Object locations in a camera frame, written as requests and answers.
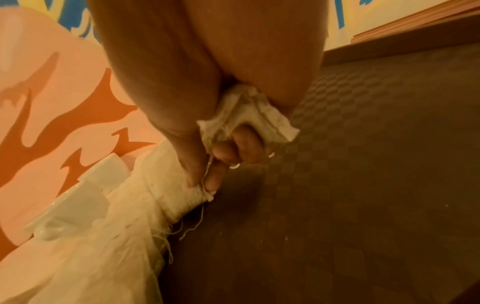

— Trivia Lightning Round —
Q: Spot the person's right hand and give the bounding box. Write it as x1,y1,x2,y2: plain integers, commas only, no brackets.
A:
85,0,330,194

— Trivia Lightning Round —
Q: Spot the dark brown tray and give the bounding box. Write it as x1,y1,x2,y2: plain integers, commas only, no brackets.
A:
157,15,480,304

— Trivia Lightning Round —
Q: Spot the row of tea bags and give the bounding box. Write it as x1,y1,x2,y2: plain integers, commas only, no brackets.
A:
0,139,217,304

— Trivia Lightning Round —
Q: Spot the small white cup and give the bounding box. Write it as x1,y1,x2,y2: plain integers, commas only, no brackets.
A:
24,180,112,242

